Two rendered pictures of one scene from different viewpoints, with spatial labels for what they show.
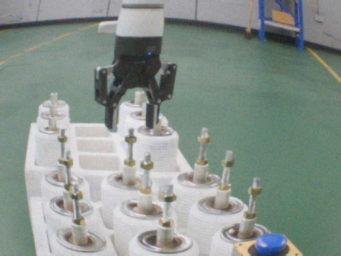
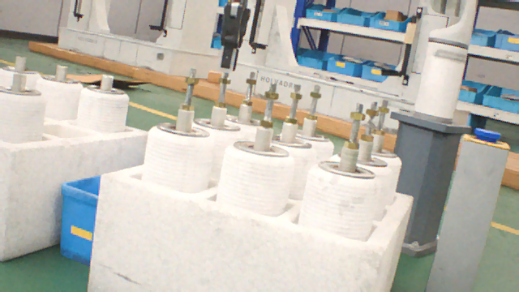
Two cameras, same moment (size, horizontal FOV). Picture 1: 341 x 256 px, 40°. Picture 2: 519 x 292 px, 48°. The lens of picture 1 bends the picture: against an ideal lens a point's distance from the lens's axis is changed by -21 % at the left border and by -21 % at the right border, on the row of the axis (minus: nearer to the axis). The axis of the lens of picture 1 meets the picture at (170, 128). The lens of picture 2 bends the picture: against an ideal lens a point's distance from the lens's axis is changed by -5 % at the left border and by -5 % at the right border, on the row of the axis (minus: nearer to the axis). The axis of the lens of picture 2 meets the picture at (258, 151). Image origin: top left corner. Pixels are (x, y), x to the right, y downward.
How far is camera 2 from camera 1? 88 cm
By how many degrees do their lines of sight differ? 55
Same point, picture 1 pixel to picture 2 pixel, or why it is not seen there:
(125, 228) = (298, 161)
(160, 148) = (124, 106)
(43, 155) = (20, 126)
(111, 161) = (51, 130)
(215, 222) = (328, 148)
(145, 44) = not seen: outside the picture
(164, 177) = (134, 135)
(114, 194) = (229, 138)
